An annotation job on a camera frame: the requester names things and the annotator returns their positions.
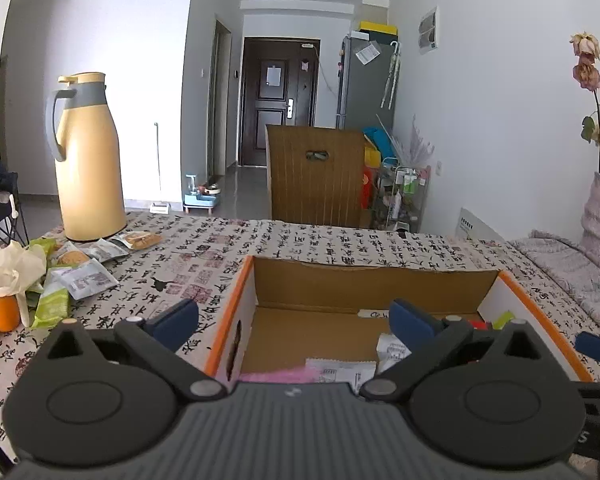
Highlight red snack packet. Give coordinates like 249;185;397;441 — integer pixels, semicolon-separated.
469;320;491;330

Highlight white printed snack packet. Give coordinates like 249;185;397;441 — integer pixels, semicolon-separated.
306;359;377;393

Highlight pink snack bag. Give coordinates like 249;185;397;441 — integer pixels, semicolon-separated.
238;366;320;384

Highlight green snack packet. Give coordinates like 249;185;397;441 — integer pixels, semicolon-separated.
492;311;515;330
31;282;70;328

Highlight calligraphy tablecloth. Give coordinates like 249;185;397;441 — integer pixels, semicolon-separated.
0;212;600;479

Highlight white grey snack packet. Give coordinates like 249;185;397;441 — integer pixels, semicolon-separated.
60;259;119;300

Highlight cracker snack packet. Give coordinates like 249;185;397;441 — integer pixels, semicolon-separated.
114;231;162;252

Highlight green snack packet on table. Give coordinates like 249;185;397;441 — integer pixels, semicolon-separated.
31;282;70;328

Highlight folded patterned cloth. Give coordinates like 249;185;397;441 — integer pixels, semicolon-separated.
512;231;600;328

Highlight orange white cardboard box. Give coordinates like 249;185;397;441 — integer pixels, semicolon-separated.
200;256;593;385

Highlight metal storage cart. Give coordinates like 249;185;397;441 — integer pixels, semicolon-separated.
370;157;431;233

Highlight cream tissue wad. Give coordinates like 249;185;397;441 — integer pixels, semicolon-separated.
0;240;47;327

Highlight orange tangerine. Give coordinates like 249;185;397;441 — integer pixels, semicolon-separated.
0;296;20;333

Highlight red gift box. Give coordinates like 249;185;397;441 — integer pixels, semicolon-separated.
361;166;374;209

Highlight brown wooden chair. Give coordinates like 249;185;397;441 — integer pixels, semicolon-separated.
266;125;365;228

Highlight yellow thermos jug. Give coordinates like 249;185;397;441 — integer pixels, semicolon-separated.
45;72;126;242

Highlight black folding chair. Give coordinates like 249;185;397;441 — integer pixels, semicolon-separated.
0;161;30;246

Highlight grey refrigerator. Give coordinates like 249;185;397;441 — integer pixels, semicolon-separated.
336;32;400;131

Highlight dark brown entrance door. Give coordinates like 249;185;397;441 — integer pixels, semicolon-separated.
238;37;320;167

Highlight dried pink roses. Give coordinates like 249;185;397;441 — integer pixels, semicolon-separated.
569;32;600;174

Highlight yellow box on refrigerator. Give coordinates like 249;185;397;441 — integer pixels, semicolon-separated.
358;21;398;36

